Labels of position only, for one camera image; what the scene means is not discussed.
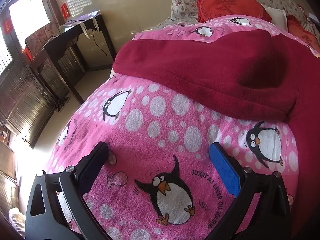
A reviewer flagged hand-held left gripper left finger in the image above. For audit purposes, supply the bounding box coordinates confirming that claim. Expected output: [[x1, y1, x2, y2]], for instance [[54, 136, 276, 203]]
[[24, 141, 109, 240]]

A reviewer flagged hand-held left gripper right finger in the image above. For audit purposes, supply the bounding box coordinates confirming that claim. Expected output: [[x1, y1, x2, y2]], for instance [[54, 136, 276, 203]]
[[209, 142, 292, 240]]

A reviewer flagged maroon fleece garment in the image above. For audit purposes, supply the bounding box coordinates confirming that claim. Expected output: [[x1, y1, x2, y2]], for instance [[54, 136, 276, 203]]
[[112, 29, 320, 235]]

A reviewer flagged pink penguin blanket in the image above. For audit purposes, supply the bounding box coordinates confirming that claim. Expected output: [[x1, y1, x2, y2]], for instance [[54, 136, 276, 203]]
[[44, 14, 320, 240]]

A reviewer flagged pair of slippers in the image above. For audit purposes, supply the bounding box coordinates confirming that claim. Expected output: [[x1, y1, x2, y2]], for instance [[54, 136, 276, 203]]
[[54, 96, 69, 113]]

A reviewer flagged dark wooden desk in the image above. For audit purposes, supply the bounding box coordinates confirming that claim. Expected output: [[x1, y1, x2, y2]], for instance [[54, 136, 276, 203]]
[[24, 14, 118, 104]]

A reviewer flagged printed cardboard box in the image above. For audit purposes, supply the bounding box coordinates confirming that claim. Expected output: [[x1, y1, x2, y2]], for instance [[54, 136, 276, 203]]
[[24, 21, 60, 55]]

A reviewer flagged red heart cushion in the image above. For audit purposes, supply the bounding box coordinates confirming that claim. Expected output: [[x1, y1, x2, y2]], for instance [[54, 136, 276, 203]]
[[196, 0, 273, 23], [286, 14, 320, 53]]

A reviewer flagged silver gift bag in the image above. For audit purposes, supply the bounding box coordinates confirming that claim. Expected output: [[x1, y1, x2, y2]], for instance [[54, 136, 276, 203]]
[[59, 10, 102, 40]]

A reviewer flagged white pillow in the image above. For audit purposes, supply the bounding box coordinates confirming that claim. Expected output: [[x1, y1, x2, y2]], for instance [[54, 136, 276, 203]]
[[261, 4, 288, 30]]

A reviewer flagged lattice window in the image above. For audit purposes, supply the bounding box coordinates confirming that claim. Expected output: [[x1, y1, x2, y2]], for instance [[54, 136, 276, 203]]
[[9, 0, 50, 30]]

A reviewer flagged black desk cable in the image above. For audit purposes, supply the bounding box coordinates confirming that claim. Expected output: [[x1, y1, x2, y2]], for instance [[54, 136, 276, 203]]
[[91, 29, 108, 55]]

